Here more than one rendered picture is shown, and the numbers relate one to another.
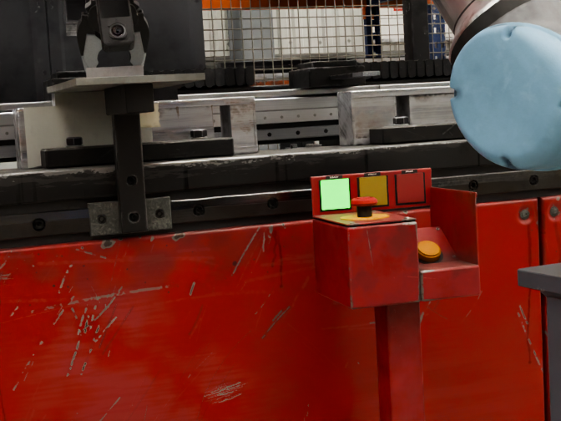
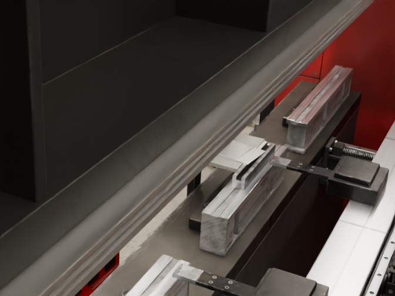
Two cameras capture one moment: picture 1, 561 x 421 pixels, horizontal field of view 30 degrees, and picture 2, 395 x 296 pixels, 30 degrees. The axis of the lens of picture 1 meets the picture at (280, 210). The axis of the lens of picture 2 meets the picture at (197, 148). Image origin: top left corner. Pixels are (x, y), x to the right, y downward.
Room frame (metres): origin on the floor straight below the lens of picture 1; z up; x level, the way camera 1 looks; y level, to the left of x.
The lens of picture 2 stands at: (2.65, -0.92, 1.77)
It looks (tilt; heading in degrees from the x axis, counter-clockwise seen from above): 27 degrees down; 134
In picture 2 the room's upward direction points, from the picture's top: 4 degrees clockwise
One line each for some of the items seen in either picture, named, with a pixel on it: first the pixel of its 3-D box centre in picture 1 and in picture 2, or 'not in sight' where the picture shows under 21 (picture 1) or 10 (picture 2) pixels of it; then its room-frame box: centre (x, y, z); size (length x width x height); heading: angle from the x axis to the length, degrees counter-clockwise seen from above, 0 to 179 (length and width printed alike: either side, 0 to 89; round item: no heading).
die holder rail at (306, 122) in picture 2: not in sight; (320, 106); (1.51, 0.79, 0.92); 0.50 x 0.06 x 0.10; 110
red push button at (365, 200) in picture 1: (364, 209); not in sight; (1.52, -0.12, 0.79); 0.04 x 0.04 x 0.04
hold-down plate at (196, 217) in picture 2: (138, 152); (225, 197); (1.66, 0.22, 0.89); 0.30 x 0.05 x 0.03; 110
